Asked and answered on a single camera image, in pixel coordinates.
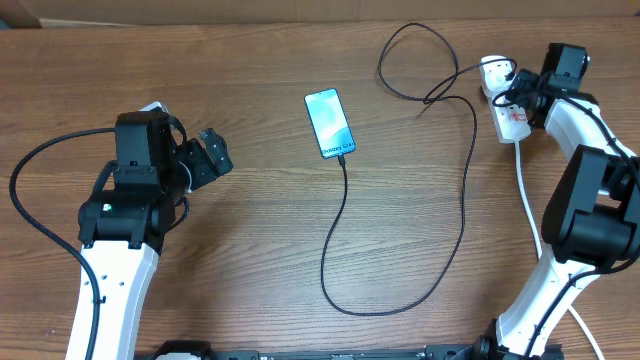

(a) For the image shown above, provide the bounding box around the Samsung Galaxy smartphone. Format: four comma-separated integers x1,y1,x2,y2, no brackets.
304,88,356,159

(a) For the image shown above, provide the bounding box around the black USB charging cable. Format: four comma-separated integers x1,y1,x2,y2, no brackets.
319,21,519,318

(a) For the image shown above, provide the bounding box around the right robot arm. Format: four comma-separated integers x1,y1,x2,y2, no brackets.
466,43,639,359

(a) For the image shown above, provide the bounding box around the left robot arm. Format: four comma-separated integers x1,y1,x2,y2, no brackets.
66,102,233,359

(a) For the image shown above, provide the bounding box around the white power strip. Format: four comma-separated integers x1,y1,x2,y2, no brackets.
485,93,531,144

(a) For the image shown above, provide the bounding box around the white USB wall charger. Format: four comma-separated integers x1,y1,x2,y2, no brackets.
479,55,517,98

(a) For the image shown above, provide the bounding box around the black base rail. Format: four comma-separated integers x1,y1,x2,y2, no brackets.
133,341,523,360

